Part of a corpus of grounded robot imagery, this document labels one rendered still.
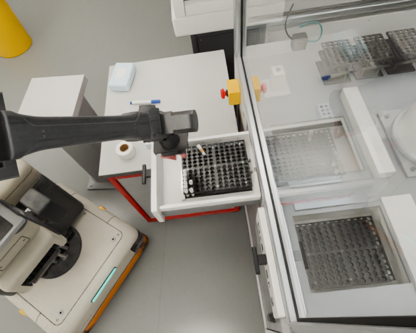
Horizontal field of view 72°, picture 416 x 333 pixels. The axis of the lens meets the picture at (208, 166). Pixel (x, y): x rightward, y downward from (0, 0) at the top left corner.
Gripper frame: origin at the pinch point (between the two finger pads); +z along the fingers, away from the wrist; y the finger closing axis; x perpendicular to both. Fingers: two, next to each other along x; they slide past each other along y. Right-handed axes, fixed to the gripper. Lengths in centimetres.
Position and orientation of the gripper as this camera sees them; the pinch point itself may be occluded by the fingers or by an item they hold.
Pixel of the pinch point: (179, 156)
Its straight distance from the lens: 90.1
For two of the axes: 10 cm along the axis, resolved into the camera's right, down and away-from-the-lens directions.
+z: 2.2, 4.5, 8.6
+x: -0.5, -8.8, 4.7
